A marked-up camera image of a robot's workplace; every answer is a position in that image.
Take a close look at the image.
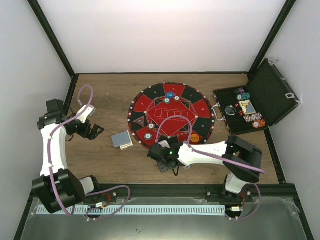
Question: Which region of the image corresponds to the blue backed card deck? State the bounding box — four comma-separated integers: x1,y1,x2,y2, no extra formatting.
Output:
111,130,132,148

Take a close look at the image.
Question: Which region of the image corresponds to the teal poker chip stack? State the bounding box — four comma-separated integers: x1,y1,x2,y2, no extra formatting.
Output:
144,132,153,141

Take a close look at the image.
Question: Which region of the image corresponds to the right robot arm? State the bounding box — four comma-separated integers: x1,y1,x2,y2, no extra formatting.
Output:
147,135,266,202

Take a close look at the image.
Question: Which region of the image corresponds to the purple white chip stack in case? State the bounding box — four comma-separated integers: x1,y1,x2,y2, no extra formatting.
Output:
243,112,262,123

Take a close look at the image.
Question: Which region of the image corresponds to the card deck in case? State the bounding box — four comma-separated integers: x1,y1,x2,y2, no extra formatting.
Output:
239,100,256,115

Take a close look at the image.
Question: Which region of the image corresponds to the orange chip stack in case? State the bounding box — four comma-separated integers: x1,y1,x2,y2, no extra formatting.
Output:
252,119,266,129

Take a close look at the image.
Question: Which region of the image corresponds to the teal chip stack in case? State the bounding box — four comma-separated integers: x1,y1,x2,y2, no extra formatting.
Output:
237,92,251,101

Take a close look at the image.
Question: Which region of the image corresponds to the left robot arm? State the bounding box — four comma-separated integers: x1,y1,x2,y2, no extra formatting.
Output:
32,99,104,214

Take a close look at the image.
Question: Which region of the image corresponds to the orange big blind button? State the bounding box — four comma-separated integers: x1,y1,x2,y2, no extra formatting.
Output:
190,133,201,143

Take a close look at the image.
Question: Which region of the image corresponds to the light blue slotted cable duct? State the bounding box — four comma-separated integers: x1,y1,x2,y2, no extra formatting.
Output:
74,205,226,216

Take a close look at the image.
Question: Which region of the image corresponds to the round dealer button in case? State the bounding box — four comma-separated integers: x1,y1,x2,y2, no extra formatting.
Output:
224,105,237,116

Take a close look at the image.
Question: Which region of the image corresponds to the round red black poker mat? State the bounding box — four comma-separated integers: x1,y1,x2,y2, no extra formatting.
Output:
127,82,215,149

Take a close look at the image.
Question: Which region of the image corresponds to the blue small blind button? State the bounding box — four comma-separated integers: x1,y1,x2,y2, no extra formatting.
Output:
165,91,175,99

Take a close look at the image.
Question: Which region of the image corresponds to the brown poker chip stack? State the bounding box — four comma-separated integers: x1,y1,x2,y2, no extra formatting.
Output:
148,123,155,129

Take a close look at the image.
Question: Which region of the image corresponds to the white card box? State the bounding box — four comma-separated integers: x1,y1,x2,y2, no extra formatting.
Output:
120,143,133,150

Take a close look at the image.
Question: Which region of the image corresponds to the black poker case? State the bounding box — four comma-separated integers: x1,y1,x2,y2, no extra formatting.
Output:
213,58,301,135

